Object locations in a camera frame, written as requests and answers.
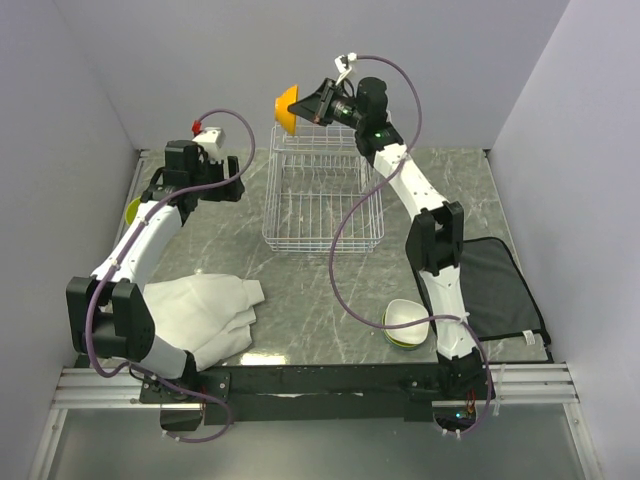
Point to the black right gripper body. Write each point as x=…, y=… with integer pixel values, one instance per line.
x=344, y=112

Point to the orange bowl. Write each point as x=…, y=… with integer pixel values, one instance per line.
x=282, y=115

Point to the white square bowl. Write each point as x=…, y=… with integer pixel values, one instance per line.
x=406, y=305

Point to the lime green bowl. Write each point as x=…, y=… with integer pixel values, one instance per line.
x=410, y=334
x=131, y=211

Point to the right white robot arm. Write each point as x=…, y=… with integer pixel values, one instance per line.
x=434, y=243

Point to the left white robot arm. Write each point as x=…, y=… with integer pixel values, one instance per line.
x=133, y=339

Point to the white cloth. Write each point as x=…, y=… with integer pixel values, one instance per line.
x=209, y=315

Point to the blue bottom stacked bowl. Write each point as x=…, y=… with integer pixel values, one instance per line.
x=399, y=344

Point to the dark grey drying mat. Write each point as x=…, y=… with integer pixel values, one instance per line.
x=493, y=291

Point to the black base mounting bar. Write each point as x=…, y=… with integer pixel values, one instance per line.
x=213, y=411

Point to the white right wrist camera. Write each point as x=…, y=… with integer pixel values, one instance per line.
x=344, y=65

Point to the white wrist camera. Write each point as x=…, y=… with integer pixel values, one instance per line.
x=344, y=65
x=209, y=139

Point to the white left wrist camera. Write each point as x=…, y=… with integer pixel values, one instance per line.
x=209, y=139

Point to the aluminium left side rail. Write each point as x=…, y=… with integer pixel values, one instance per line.
x=112, y=250

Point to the aluminium rail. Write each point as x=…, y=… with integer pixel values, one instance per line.
x=112, y=250
x=82, y=388

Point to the white wire dish rack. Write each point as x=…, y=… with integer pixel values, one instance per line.
x=314, y=177

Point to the aluminium front rail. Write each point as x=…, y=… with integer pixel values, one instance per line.
x=82, y=388

